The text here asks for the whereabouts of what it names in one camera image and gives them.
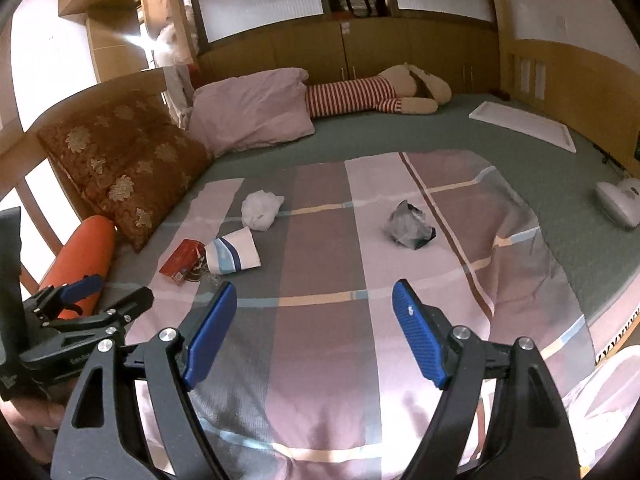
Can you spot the grey plastic bag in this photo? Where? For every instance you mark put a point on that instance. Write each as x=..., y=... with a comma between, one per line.
x=407, y=225

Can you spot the pink pillow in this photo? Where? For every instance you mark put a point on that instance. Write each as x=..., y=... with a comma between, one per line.
x=250, y=110

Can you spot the white handheld vacuum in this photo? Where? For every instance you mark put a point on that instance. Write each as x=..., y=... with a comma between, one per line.
x=617, y=200

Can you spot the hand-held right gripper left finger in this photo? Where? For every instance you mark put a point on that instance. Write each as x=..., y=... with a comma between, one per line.
x=207, y=340

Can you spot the white fluffy toy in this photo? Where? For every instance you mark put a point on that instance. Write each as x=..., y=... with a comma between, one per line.
x=170, y=45

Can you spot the white hanging cloth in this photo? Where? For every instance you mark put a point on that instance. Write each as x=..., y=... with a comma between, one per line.
x=180, y=90

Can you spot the wooden wall cabinets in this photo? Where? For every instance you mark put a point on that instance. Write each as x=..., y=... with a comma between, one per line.
x=310, y=50

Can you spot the wooden shelf unit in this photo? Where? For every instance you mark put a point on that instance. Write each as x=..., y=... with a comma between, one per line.
x=115, y=45

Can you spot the brown floral cushion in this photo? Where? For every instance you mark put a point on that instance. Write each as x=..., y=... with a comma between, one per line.
x=125, y=170

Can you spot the white blue striped paper cup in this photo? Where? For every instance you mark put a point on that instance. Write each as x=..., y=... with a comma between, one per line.
x=235, y=255

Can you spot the striped plush toy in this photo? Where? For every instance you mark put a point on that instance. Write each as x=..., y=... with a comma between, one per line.
x=350, y=95

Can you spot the wooden footboard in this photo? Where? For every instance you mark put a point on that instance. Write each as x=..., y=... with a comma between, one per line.
x=575, y=80

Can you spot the small dark object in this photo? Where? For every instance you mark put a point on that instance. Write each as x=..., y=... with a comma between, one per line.
x=196, y=270

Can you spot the red cardboard box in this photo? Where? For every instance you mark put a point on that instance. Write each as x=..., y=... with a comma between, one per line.
x=180, y=260

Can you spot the white flat board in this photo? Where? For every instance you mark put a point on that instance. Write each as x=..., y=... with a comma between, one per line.
x=520, y=122

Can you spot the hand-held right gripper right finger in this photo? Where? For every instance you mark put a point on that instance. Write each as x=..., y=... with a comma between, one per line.
x=422, y=342

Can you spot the pink grey plaid blanket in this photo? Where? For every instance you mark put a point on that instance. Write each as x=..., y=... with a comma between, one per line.
x=320, y=360

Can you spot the person's left hand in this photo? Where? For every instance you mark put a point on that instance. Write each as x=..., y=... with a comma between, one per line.
x=30, y=420

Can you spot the bed with green sheet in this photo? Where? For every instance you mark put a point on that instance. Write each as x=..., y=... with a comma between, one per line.
x=425, y=130

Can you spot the orange bolster pillow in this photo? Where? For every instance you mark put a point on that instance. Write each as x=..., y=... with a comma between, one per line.
x=85, y=245

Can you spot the white crumpled plastic bag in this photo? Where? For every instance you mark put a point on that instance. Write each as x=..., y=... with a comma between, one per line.
x=260, y=210

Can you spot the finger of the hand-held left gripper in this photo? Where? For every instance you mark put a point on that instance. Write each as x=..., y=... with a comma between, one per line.
x=125, y=305
x=82, y=286

